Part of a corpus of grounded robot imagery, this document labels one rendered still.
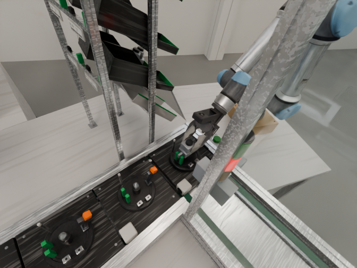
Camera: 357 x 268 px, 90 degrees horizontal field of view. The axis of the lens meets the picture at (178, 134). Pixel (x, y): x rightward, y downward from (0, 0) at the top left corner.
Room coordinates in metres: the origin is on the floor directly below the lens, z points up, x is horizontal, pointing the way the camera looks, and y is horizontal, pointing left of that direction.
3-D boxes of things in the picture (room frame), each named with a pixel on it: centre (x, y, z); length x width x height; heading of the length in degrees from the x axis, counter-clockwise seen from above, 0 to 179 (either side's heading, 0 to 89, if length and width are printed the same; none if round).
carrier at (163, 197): (0.26, 0.12, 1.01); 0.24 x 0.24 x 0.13; 50
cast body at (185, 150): (0.44, -0.04, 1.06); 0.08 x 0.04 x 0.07; 140
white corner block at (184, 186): (0.31, -0.06, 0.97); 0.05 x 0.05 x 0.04; 50
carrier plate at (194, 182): (0.45, -0.05, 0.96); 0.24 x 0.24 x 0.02; 50
